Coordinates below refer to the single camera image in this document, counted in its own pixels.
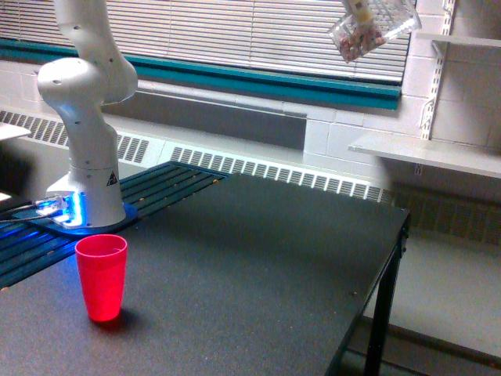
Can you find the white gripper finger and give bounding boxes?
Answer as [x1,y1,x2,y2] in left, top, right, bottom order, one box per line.
[344,0,372,24]

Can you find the clear plastic cup with candies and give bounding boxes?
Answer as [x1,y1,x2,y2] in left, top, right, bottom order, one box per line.
[328,0,422,63]

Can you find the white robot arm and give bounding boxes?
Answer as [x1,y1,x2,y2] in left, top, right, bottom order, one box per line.
[38,1,336,233]

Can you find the white window blinds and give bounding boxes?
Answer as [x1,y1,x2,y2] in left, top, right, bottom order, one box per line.
[0,0,416,84]

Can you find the white radiator vent cover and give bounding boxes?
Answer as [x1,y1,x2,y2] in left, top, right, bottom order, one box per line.
[0,110,394,204]

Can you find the black table leg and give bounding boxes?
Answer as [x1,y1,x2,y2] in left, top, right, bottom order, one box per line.
[363,212,411,375]

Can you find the red plastic cup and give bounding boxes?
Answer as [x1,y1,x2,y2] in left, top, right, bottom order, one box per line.
[75,234,128,322]

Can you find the white shelf at left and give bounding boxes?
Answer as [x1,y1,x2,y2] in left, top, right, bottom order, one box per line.
[0,123,31,141]

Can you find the white shelf bracket rail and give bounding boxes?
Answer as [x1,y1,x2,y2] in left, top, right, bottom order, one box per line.
[420,0,456,140]

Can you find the white wall shelf upper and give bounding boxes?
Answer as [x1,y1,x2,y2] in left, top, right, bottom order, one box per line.
[416,32,501,49]

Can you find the white wall shelf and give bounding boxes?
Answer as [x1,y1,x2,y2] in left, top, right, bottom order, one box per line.
[348,133,500,179]
[416,32,501,49]

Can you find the white wall shelf lower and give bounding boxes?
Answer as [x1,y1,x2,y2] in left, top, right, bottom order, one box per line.
[348,133,500,179]

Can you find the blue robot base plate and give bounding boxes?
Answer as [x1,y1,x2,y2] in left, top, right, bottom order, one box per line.
[24,204,138,239]

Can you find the black cables at base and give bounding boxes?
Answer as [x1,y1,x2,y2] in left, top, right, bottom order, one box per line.
[0,199,48,225]

